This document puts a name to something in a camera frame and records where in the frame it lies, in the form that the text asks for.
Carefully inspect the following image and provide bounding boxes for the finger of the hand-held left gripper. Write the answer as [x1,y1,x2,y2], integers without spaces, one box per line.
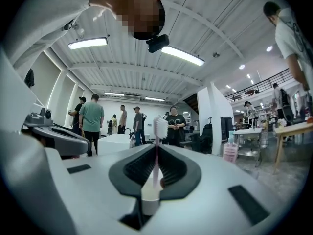
[31,123,91,157]

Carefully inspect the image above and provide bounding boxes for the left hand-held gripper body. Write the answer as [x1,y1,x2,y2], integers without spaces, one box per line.
[0,47,54,132]

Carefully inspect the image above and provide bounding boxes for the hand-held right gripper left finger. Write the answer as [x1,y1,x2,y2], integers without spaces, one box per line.
[45,144,157,235]

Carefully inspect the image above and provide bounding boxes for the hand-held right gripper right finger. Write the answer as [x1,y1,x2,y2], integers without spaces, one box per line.
[145,144,291,235]

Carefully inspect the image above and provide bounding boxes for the white cup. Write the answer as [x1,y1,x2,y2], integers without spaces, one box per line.
[141,180,162,216]

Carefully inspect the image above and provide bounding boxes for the pink toothbrush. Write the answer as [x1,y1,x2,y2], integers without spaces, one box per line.
[152,116,169,188]

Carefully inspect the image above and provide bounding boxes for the white bathtub block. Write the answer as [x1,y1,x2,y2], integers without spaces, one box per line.
[97,133,131,157]

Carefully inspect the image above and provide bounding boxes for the black office chair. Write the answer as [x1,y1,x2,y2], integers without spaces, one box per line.
[199,117,214,154]

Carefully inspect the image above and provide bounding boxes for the black monitor screens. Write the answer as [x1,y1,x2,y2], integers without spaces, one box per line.
[220,116,235,144]

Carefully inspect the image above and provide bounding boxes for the white metal table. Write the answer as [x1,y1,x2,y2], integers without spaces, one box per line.
[233,127,264,168]

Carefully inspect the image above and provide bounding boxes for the wooden table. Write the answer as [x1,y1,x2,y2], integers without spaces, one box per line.
[272,121,313,175]

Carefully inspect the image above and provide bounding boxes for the person's white shirt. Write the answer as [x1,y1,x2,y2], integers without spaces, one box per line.
[0,0,104,76]

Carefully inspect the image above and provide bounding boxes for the black balcony railing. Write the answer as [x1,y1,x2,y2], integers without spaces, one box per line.
[224,68,294,103]

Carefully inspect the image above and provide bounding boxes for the person's head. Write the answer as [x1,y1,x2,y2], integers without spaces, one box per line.
[89,0,166,41]

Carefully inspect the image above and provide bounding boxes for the black head camera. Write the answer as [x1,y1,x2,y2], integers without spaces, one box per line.
[145,34,170,53]

